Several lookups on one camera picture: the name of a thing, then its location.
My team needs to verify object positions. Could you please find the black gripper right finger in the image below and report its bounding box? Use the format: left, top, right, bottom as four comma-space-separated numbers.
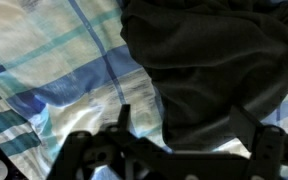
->
228, 106, 288, 180

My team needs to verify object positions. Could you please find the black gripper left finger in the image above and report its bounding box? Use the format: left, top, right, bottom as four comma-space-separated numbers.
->
47, 103, 172, 180

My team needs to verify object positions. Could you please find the black dress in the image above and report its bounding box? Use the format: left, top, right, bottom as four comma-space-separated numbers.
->
119, 0, 288, 152

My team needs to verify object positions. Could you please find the blue plaid duvet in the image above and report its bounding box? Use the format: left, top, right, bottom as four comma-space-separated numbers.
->
0, 0, 288, 180

